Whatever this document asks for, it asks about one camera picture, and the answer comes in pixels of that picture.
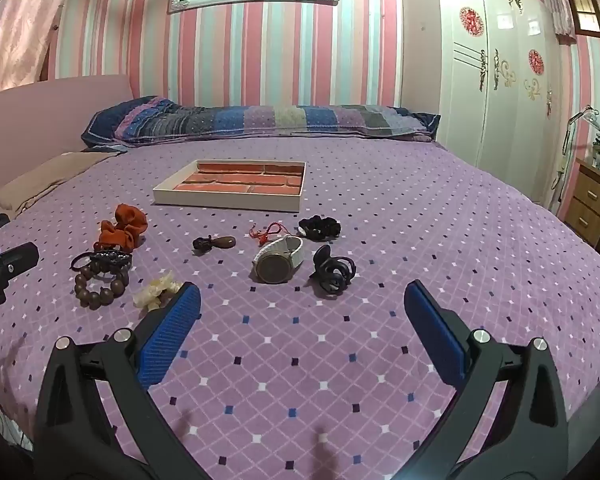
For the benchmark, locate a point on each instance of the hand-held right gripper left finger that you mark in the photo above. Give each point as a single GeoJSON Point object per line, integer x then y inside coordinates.
{"type": "Point", "coordinates": [172, 327]}

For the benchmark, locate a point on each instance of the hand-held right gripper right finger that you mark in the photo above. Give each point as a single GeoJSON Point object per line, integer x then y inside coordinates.
{"type": "Point", "coordinates": [436, 330]}

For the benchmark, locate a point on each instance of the orange fabric scrunchie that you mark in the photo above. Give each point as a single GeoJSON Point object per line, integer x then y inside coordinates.
{"type": "Point", "coordinates": [122, 230]}

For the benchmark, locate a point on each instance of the black hair claw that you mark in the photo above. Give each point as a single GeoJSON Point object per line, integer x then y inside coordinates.
{"type": "Point", "coordinates": [330, 270]}

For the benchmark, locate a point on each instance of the brick print tray box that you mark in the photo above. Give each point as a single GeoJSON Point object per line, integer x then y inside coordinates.
{"type": "Point", "coordinates": [240, 187]}

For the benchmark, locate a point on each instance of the cream hair claw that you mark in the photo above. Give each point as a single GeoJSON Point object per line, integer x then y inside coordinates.
{"type": "Point", "coordinates": [155, 290]}

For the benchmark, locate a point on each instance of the beige folded cloth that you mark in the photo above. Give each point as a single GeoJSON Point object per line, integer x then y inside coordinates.
{"type": "Point", "coordinates": [45, 175]}

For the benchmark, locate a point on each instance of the dark brown hair clip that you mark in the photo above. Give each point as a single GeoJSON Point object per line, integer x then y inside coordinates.
{"type": "Point", "coordinates": [215, 243]}

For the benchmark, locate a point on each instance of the purple diamond print bedsheet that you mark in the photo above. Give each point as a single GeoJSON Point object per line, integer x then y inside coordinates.
{"type": "Point", "coordinates": [300, 350]}

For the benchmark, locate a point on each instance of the pink headboard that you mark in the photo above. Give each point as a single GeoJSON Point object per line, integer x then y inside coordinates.
{"type": "Point", "coordinates": [40, 110]}

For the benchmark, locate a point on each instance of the black fabric scrunchie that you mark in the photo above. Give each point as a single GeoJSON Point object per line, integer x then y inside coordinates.
{"type": "Point", "coordinates": [321, 226]}

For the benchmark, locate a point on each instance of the wooden desk with drawers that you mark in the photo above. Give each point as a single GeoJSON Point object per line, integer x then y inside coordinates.
{"type": "Point", "coordinates": [592, 200]}

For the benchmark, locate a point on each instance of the patchwork striped pillow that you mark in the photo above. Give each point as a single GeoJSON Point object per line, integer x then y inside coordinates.
{"type": "Point", "coordinates": [260, 120]}

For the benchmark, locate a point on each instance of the pink patterned curtain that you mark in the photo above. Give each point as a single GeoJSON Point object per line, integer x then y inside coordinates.
{"type": "Point", "coordinates": [20, 25]}

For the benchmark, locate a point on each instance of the desk lamp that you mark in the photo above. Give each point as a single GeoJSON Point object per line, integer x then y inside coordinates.
{"type": "Point", "coordinates": [577, 130]}

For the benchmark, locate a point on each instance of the white wardrobe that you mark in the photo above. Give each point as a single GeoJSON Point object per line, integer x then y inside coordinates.
{"type": "Point", "coordinates": [500, 85]}

